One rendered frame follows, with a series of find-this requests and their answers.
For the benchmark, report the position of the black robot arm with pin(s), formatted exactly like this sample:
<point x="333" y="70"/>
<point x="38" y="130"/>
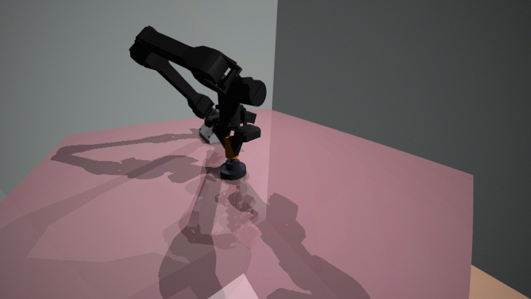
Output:
<point x="153" y="50"/>

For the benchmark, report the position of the orange knob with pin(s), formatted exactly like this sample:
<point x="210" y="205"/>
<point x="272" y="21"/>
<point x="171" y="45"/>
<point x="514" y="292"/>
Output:
<point x="228" y="149"/>

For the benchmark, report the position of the dark round pedestal with short shaft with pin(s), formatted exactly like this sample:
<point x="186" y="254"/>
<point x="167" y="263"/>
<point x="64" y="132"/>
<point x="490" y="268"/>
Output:
<point x="232" y="169"/>

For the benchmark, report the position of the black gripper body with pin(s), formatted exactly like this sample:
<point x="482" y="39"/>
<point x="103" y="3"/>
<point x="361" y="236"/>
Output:
<point x="229" y="118"/>

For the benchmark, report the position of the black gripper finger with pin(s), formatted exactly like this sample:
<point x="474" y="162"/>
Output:
<point x="235" y="144"/>
<point x="221" y="134"/>

